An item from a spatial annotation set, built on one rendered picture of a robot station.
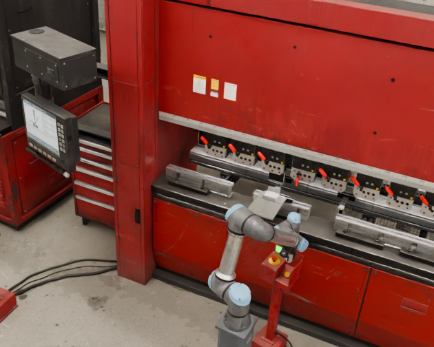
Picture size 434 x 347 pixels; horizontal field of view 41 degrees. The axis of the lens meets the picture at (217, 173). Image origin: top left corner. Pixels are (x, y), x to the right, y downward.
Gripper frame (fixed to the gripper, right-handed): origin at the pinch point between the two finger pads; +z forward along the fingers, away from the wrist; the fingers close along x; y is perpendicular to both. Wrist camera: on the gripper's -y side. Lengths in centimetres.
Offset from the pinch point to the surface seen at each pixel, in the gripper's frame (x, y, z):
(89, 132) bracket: 155, -3, -38
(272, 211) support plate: 23.6, 20.6, -14.5
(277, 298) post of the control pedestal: 3.4, -2.7, 32.3
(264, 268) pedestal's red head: 12.6, -5.8, 7.8
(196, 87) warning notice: 89, 31, -78
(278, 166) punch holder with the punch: 30, 37, -36
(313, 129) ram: 13, 43, -68
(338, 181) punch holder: -8, 43, -37
